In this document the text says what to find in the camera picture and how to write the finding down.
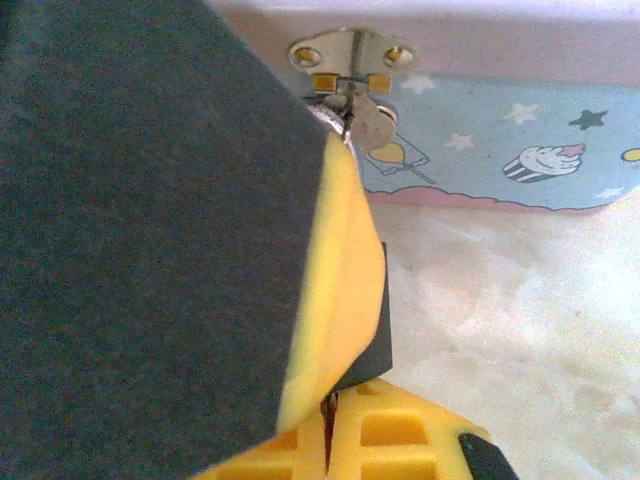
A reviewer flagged light blue pouch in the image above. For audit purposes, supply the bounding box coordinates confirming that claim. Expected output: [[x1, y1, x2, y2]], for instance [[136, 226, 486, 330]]
[[209, 0, 640, 217]]

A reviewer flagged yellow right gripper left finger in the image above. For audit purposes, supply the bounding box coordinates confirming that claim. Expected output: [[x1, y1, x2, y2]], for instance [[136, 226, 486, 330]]
[[192, 402, 330, 480]]

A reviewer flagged metal box hasp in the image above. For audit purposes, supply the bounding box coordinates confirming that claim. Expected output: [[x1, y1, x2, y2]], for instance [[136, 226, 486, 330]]
[[288, 28, 418, 97]]

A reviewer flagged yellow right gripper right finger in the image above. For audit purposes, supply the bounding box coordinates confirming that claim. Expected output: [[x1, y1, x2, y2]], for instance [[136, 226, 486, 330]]
[[330, 378, 520, 480]]

